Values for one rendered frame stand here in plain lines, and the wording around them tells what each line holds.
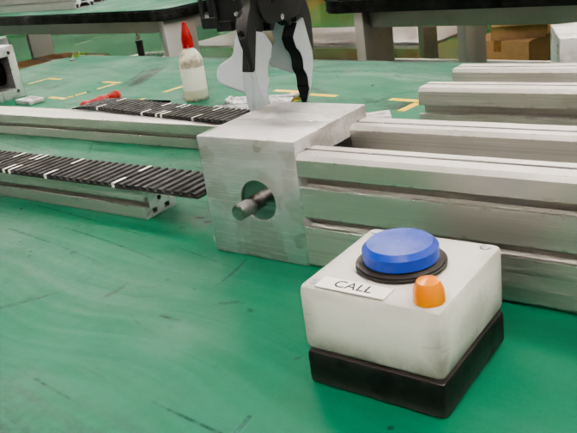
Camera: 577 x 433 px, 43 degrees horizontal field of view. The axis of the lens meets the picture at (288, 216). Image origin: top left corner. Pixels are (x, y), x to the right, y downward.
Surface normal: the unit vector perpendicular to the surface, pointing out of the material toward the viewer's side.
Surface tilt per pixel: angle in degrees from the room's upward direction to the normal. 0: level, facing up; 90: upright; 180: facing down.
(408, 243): 3
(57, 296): 0
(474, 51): 90
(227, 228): 90
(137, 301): 0
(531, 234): 90
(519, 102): 90
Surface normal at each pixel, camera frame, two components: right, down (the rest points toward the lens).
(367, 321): -0.57, 0.37
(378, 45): 0.75, 0.15
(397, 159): -0.13, -0.92
